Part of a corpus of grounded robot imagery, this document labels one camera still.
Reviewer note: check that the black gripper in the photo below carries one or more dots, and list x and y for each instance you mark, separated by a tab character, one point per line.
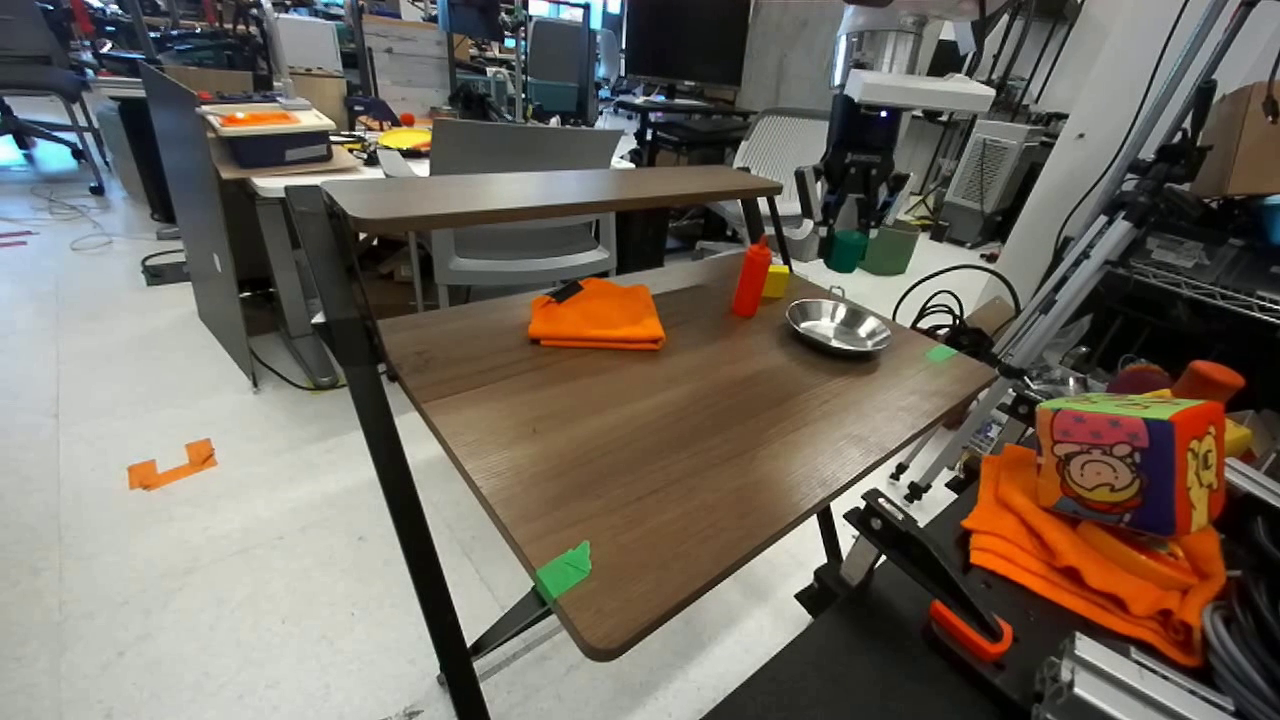
866	141

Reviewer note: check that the pale green container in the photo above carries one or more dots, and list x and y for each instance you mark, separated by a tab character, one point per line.
889	250

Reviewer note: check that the metal bowl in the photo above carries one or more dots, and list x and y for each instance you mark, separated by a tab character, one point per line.
838	324

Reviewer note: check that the red squeeze bottle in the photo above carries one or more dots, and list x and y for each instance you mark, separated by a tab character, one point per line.
751	280

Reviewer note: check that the grey equipment box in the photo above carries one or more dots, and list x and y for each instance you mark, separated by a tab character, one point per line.
992	165

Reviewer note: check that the silver tripod stand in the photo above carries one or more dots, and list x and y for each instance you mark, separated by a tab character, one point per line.
1066	267

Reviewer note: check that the black computer monitor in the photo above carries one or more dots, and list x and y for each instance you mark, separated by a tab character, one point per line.
684	43

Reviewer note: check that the folded orange cloth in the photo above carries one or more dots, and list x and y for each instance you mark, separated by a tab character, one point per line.
597	317

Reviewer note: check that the small black clip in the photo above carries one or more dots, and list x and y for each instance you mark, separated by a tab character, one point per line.
564	291

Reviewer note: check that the raised wooden shelf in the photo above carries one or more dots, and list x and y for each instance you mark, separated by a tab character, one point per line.
534	193

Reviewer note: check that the grey plastic chair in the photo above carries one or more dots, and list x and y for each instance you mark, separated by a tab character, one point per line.
522	155

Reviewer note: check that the colourful soft toy cube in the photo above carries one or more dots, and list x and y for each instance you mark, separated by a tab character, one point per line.
1125	463

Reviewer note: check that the brown cardboard box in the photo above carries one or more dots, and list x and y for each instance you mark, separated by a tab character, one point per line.
1240	141

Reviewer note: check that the crumpled orange cloth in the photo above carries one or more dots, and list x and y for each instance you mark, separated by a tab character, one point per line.
1066	561

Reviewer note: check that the black robot cart platform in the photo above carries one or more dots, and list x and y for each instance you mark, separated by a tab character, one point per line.
854	666

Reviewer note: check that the short green tape strip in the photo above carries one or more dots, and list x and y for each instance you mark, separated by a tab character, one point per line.
560	570

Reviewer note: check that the dark box with orange top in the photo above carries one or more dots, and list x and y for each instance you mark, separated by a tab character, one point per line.
264	133

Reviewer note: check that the dark grey partition panel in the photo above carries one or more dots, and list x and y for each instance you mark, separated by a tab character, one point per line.
203	225

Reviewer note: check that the orange floor marker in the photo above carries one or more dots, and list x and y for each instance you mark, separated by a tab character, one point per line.
171	464

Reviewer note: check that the dark swivel chair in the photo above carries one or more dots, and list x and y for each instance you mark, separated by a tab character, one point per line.
44	80

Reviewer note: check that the black table frame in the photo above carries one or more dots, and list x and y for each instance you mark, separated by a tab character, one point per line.
402	506

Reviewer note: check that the aluminium extrusion rail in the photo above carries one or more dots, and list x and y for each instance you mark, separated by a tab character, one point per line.
1134	675

